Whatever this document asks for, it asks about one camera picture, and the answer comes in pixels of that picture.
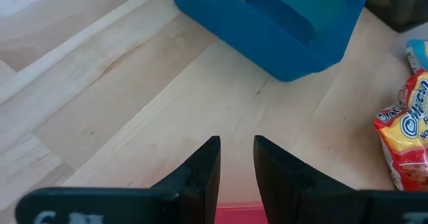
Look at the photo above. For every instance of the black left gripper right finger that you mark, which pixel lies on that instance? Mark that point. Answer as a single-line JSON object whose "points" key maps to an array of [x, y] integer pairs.
{"points": [[301, 200]]}

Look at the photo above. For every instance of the blue plastic bin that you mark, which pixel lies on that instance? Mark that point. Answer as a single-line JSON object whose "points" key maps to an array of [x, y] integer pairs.
{"points": [[267, 43]]}

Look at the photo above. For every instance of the red Maruchan noodle pack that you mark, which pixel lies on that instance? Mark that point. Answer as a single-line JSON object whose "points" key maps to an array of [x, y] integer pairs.
{"points": [[408, 150]]}

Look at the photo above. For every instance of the dark translucent plastic bin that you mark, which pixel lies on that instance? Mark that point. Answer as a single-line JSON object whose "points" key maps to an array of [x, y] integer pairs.
{"points": [[394, 6]]}

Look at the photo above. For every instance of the pink plastic bin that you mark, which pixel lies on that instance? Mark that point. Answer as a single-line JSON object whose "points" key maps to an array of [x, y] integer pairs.
{"points": [[239, 214]]}

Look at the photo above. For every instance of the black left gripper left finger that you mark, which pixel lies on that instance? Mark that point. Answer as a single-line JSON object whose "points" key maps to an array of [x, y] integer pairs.
{"points": [[187, 200]]}

